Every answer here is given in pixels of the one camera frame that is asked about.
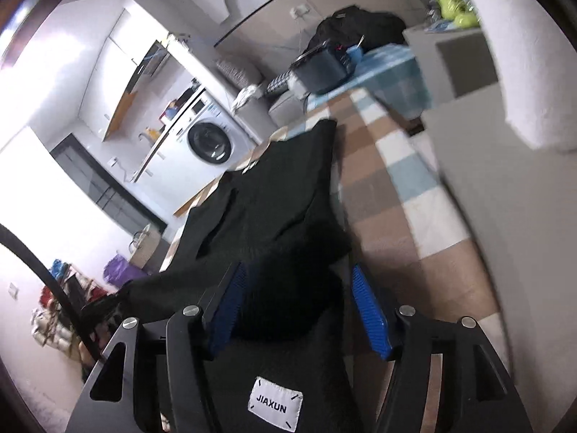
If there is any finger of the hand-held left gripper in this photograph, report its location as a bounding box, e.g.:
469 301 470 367
80 292 133 325

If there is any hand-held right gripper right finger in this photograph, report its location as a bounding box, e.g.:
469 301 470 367
351 264 524 433

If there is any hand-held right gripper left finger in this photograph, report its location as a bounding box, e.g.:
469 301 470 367
67 262 253 433

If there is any black knit garment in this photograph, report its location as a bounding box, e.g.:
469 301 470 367
119 118 361 433

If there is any purple bag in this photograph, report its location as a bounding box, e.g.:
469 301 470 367
103 255 149 289

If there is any shoe rack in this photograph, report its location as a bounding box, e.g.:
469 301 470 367
29 259 113 366

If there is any woven basket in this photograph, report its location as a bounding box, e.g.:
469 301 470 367
128 223 163 269

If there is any checkered blanket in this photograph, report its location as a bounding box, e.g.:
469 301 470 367
173 46 512 433

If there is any grey low cabinet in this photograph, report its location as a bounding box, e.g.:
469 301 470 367
421 97 577 325

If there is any white washing machine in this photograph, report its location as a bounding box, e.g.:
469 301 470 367
155 88 255 190

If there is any grey sofa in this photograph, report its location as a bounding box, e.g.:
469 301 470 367
216 58 312 145

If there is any white cloth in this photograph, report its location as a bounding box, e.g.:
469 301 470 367
232 83 264 113

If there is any black and white checked pillow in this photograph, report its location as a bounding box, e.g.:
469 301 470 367
264 70 294 97

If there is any black rice cooker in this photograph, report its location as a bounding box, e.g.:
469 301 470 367
291 40 357 95

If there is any range hood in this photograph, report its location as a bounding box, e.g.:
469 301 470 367
122 38 172 95

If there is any grey side cabinet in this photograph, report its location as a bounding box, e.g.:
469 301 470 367
403 27 501 100

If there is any black bag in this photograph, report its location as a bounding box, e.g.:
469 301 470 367
307 6 409 61

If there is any white pillar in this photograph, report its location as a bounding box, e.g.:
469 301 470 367
455 0 573 149

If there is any green teapot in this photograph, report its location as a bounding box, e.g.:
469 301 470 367
433 0 481 28

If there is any black cable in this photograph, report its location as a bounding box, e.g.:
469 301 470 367
0 223 109 364

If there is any white wall cabinet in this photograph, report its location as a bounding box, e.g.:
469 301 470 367
81 0 149 140

